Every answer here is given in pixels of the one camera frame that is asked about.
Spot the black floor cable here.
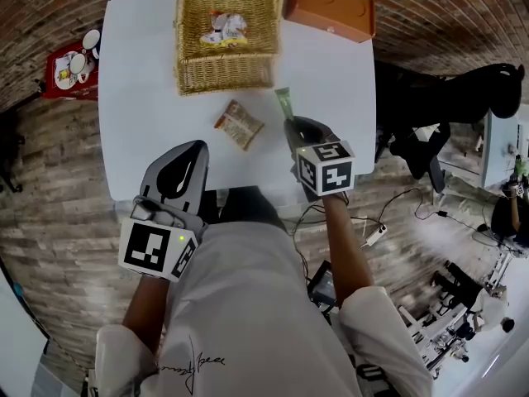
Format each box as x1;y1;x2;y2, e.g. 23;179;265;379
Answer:
288;187;419;265

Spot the green snack packet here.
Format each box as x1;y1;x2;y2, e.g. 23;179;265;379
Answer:
274;88;297;122

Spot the two-tier wicker basket stand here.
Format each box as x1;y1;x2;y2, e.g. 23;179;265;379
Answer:
174;0;287;98

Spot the person's right forearm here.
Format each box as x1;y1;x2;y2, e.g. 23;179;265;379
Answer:
321;191;376;310

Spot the black box device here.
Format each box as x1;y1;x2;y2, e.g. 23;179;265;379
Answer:
307;261;339;313

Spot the white orange snack packet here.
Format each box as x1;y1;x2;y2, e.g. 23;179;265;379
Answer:
199;9;249;49

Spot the white metal frame equipment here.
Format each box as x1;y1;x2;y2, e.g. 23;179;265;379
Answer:
395;257;518;380

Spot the person's white shirt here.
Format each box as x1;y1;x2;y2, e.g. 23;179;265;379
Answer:
93;220;436;397

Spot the white plate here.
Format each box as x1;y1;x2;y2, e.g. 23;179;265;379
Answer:
55;55;78;88

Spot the black mesh office chair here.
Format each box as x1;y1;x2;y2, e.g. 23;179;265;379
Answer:
0;108;26;194

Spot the person's left forearm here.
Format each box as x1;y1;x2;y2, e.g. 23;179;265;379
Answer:
121;274;171;360

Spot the beige snack packet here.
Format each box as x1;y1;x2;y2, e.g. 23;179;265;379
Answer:
212;98;266;153

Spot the white cup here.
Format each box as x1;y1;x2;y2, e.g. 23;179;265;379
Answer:
81;30;102;60
69;52;90;83

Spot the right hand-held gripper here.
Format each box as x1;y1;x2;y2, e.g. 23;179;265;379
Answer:
283;115;357;201

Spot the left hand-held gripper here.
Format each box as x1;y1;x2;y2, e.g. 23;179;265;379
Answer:
117;140;211;284

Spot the red box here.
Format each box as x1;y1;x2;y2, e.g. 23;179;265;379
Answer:
44;43;101;101

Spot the white power strip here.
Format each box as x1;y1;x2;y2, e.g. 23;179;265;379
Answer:
365;224;389;248

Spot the black chair with round headrest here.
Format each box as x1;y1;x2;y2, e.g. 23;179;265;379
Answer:
373;61;527;194

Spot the orange cardboard box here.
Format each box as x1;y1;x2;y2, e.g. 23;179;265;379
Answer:
282;0;377;45

